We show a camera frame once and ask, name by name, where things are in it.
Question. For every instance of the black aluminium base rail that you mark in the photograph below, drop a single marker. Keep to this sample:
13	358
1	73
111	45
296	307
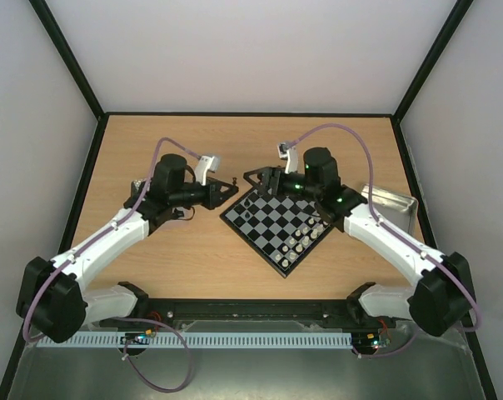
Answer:
332	313

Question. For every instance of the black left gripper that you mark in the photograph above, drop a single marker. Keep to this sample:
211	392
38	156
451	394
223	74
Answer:
214	194

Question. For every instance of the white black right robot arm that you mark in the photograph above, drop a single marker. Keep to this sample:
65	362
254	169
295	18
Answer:
439	294

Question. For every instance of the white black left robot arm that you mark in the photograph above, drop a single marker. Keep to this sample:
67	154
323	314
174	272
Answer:
55	298

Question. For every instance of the grey tray of black pieces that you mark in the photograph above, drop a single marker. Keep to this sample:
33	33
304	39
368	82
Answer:
136	186

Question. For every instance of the black white chess board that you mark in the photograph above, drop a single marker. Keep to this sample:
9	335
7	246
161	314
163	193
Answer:
274	220

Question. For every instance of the black enclosure frame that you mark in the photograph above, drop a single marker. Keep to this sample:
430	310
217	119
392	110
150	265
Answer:
49	23

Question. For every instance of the light blue slotted cable duct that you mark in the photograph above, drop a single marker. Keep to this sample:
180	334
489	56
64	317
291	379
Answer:
206	340

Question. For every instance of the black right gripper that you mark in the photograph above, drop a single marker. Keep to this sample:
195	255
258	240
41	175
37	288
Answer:
269	183

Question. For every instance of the metal tray of white pieces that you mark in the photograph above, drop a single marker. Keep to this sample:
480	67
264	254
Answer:
398	208

